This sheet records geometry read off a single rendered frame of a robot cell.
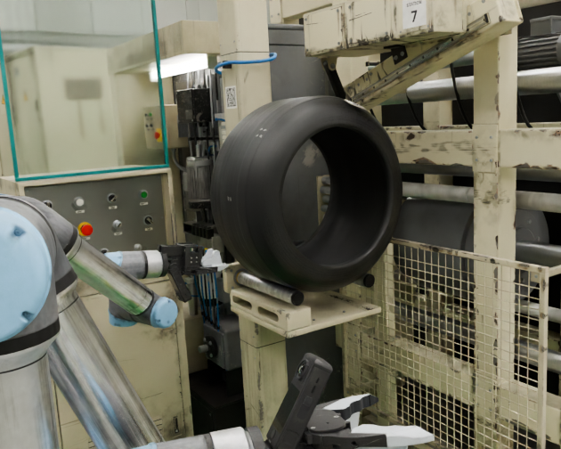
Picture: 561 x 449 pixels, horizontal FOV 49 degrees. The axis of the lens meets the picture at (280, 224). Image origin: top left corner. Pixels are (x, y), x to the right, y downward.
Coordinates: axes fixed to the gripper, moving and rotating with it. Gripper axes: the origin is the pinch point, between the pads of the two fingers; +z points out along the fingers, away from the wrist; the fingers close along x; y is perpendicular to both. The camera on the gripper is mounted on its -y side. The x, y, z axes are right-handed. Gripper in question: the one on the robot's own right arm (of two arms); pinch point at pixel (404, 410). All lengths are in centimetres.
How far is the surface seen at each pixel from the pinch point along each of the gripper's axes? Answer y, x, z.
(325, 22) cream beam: -85, -124, 43
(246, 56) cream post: -76, -132, 17
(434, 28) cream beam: -70, -80, 57
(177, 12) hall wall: -408, -1137, 142
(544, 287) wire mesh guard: 2, -70, 78
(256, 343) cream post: 23, -145, 14
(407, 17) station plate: -75, -88, 54
